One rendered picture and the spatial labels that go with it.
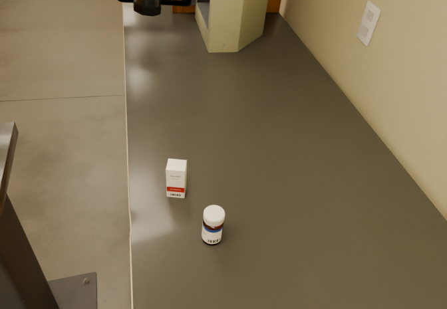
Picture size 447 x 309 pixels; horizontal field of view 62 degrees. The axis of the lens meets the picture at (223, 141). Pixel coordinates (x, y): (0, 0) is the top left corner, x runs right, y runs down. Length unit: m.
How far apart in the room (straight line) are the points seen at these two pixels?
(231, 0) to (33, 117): 1.79
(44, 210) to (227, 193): 1.42
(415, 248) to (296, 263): 0.26
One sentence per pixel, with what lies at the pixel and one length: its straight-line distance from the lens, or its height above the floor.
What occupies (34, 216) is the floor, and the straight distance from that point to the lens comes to 2.13.
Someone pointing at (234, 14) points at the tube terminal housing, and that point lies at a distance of 1.35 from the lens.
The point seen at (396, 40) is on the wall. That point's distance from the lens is 1.14.
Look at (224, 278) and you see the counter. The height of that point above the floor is 0.94.
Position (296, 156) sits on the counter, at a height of 0.94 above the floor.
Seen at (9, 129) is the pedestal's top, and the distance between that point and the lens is 1.10.
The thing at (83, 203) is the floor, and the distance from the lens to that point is 2.11.
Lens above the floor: 1.58
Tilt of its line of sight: 41 degrees down
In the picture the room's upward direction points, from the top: 6 degrees clockwise
